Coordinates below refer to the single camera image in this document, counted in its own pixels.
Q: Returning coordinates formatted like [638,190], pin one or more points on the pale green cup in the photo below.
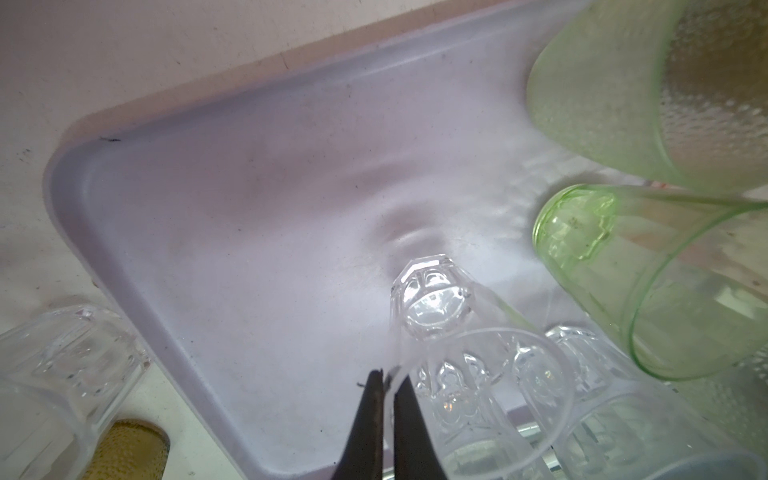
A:
[670,91]

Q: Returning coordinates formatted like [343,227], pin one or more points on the dark amber cup left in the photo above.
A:
[130,449]

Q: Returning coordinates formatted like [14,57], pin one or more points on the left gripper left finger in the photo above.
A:
[362,458]

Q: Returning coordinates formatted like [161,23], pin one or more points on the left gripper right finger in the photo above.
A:
[414,455]

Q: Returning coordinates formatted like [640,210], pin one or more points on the bright green cup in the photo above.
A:
[676,280]

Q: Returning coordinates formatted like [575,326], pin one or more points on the lavender plastic tray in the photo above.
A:
[254,240]

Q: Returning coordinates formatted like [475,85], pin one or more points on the small clear cup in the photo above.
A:
[493,391]

